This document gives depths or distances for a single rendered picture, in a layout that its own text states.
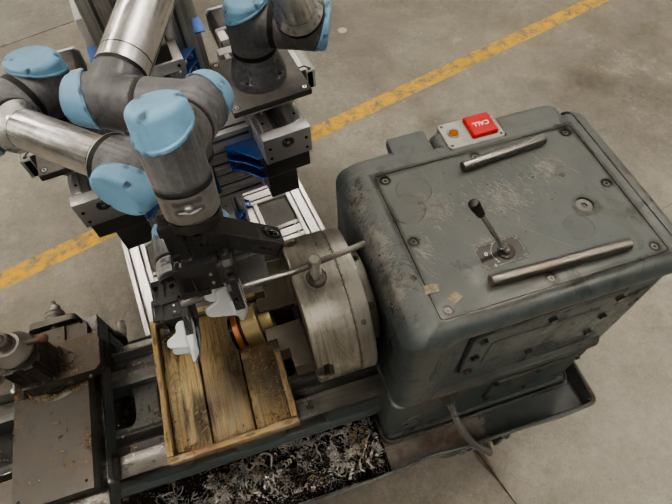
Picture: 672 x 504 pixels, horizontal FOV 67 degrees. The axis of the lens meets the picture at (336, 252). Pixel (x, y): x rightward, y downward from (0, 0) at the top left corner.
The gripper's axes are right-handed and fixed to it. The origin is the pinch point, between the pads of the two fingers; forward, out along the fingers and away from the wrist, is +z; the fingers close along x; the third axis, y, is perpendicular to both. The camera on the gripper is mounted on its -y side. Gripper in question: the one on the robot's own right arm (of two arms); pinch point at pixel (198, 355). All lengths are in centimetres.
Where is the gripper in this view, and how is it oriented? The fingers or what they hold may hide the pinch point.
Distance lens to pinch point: 111.8
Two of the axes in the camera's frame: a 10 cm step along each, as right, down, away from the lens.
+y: -9.5, 2.8, -1.2
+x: -0.6, -5.4, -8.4
